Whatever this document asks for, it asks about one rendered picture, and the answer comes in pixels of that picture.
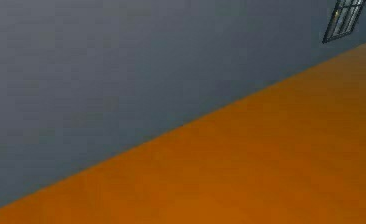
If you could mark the black framed window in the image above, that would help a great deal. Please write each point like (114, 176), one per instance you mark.
(345, 18)

